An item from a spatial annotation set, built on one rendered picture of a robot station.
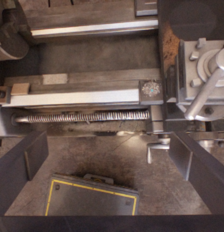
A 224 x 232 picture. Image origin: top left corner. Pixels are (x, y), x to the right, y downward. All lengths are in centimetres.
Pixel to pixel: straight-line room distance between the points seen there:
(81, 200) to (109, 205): 22
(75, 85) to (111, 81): 17
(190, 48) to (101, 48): 58
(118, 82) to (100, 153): 96
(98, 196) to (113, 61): 96
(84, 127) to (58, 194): 56
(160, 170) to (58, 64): 123
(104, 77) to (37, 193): 141
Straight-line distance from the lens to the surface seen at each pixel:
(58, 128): 128
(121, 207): 136
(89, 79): 81
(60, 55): 104
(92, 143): 162
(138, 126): 118
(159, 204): 172
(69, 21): 99
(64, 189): 141
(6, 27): 67
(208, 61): 52
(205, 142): 75
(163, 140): 87
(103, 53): 98
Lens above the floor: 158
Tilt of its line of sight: 81 degrees down
